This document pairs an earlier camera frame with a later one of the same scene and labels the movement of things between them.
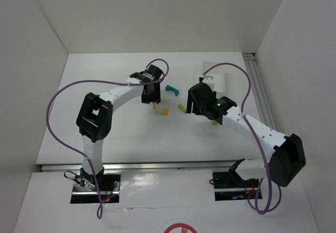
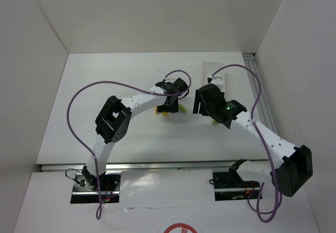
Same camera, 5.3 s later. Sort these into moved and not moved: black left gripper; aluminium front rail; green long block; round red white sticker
Moved: black left gripper
Not moved: round red white sticker; aluminium front rail; green long block
